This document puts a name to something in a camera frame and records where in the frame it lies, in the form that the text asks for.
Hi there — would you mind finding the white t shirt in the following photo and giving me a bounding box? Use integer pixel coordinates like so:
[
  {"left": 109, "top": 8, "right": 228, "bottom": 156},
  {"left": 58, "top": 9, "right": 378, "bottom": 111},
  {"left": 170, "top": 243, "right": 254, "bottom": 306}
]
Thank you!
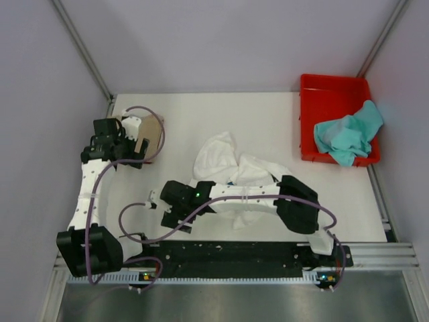
[{"left": 192, "top": 131, "right": 292, "bottom": 231}]

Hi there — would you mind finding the teal t shirt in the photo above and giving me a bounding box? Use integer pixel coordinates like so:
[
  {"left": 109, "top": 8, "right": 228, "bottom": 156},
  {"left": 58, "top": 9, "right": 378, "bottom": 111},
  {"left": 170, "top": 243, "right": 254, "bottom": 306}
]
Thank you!
[{"left": 314, "top": 100, "right": 383, "bottom": 166}]

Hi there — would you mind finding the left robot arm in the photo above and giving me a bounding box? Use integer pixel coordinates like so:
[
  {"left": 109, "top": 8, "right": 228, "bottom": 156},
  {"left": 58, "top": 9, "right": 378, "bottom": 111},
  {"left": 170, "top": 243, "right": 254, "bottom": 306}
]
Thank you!
[{"left": 56, "top": 116, "right": 152, "bottom": 277}]

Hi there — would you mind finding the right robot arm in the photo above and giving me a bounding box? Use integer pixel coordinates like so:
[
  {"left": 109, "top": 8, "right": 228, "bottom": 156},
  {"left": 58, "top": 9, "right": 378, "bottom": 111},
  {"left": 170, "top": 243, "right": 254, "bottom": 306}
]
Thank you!
[{"left": 149, "top": 175, "right": 338, "bottom": 266}]

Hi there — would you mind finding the folded brown t shirt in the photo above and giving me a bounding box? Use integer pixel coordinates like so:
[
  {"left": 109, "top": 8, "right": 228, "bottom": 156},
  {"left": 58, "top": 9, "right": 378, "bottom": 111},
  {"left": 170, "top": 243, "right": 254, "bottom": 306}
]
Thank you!
[{"left": 114, "top": 115, "right": 164, "bottom": 164}]

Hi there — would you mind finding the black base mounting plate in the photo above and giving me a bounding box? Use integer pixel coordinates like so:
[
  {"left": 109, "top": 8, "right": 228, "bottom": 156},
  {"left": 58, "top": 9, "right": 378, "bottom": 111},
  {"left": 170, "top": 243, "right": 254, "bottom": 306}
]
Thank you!
[{"left": 134, "top": 240, "right": 353, "bottom": 278}]

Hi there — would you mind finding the red plastic bin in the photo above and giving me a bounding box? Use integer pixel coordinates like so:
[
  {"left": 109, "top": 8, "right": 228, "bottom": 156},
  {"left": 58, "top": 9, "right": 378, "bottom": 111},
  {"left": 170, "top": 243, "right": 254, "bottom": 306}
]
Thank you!
[{"left": 300, "top": 74, "right": 381, "bottom": 167}]

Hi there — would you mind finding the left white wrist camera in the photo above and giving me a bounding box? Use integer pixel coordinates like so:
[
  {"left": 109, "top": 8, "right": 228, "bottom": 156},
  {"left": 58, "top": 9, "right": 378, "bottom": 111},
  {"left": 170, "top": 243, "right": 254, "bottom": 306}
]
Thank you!
[{"left": 121, "top": 112, "right": 142, "bottom": 142}]

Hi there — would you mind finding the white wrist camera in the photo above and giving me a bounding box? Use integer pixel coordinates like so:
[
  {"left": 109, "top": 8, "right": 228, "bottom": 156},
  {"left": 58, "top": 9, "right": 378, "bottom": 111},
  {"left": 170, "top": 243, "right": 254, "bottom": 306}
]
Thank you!
[
  {"left": 147, "top": 189, "right": 163, "bottom": 210},
  {"left": 121, "top": 112, "right": 142, "bottom": 142}
]

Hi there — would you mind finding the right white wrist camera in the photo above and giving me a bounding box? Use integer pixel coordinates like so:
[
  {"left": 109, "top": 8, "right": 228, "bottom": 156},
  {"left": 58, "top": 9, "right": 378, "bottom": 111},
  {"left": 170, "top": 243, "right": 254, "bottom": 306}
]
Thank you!
[{"left": 147, "top": 189, "right": 163, "bottom": 210}]

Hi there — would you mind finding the grey slotted cable duct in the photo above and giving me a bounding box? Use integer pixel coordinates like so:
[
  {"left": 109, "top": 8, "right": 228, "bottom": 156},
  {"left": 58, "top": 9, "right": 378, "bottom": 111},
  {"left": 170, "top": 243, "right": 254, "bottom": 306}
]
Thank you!
[{"left": 68, "top": 270, "right": 338, "bottom": 285}]

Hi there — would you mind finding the aluminium frame rail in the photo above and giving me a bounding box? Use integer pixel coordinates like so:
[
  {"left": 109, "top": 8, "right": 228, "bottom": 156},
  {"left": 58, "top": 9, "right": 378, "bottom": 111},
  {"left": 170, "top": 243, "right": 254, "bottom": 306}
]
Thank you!
[{"left": 53, "top": 243, "right": 420, "bottom": 269}]

